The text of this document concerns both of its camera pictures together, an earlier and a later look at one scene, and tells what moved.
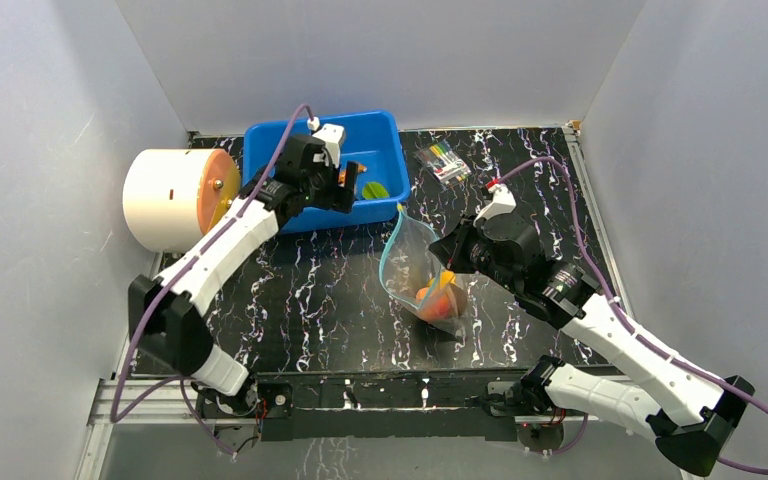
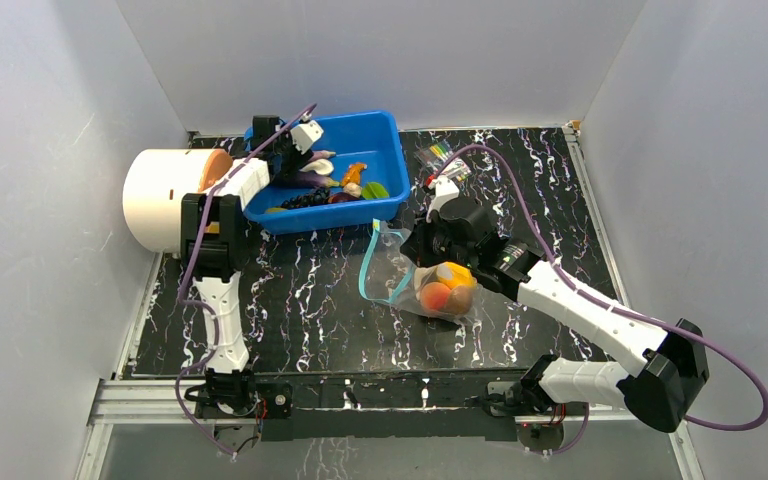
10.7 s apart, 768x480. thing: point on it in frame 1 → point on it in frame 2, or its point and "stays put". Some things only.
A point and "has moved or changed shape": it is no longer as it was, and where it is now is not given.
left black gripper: [338, 199] → [299, 159]
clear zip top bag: [416, 275] has moved or changed shape
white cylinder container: [172, 196] stays put
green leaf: [374, 190] stays put
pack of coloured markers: [444, 162] stays put
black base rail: [391, 404] stays put
